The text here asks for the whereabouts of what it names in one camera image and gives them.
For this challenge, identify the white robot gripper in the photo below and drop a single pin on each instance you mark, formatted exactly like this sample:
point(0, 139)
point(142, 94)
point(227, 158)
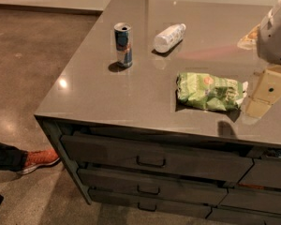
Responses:
point(273, 37)

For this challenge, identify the green jalapeno chip bag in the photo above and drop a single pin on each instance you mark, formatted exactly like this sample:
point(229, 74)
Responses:
point(208, 92)

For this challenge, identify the clear plastic bottle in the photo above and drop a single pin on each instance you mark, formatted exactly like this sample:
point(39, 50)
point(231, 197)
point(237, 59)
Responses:
point(170, 37)

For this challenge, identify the top right grey drawer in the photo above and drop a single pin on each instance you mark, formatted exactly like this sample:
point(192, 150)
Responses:
point(266, 171)

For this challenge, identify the grey drawer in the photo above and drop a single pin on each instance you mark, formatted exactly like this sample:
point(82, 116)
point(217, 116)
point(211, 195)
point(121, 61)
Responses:
point(243, 218)
point(156, 157)
point(152, 186)
point(258, 200)
point(150, 204)
point(266, 171)

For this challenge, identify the grey drawer cabinet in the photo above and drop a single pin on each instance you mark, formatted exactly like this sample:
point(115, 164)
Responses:
point(55, 128)

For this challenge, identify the middle right grey drawer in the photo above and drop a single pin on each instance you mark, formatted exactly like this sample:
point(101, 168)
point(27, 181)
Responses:
point(258, 200)

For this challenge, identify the blue silver energy drink can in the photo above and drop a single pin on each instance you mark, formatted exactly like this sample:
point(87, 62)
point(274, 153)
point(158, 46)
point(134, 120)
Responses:
point(122, 35)

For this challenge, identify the bottom right grey drawer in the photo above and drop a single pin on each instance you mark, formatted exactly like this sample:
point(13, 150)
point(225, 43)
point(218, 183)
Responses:
point(243, 218)

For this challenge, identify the middle left grey drawer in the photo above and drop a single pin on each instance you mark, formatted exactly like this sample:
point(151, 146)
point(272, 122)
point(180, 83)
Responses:
point(152, 186)

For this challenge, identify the top left grey drawer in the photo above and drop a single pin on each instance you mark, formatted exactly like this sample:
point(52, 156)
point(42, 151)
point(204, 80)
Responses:
point(156, 157)

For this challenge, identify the bottom left grey drawer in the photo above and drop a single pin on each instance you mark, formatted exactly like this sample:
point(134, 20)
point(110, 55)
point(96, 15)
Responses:
point(150, 204)

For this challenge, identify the orange sneaker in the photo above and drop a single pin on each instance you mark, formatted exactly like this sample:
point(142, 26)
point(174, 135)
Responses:
point(37, 159)

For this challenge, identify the black trouser leg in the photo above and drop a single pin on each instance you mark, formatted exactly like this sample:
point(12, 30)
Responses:
point(11, 158)

